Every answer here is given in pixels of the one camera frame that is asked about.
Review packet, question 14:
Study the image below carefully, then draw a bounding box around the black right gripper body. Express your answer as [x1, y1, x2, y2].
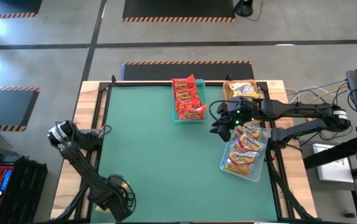
[217, 96, 262, 127]

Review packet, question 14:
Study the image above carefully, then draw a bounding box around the green table mat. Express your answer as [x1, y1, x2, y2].
[90, 84, 278, 223]

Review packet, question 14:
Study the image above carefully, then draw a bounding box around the black stand base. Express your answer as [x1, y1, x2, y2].
[233, 0, 254, 18]

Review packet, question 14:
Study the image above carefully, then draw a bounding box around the teal plastic bin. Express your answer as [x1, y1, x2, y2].
[171, 78, 208, 124]

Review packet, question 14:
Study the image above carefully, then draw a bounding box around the brown cardboard bin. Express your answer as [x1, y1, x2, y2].
[222, 79, 262, 105]

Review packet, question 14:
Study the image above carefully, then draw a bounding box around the black metal table frame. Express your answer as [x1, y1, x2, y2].
[50, 74, 321, 224]

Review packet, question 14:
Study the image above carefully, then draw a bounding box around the clear plastic bin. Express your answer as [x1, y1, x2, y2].
[219, 124, 270, 183]

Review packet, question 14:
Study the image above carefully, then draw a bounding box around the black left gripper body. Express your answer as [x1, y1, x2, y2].
[96, 176, 135, 218]

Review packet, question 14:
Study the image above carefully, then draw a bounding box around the black hazard-striped floor mat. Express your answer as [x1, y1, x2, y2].
[0, 86, 41, 133]
[122, 0, 237, 23]
[120, 60, 255, 82]
[0, 0, 44, 20]

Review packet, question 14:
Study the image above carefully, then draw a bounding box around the white paper box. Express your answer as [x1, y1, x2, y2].
[312, 142, 355, 184]

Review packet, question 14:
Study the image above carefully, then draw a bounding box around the black desk bar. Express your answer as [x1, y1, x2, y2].
[302, 134, 357, 170]

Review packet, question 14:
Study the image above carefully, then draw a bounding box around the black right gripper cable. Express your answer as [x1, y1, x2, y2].
[208, 100, 227, 125]

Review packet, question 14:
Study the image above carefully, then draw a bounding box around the black crate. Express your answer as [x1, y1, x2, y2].
[0, 155, 49, 224]

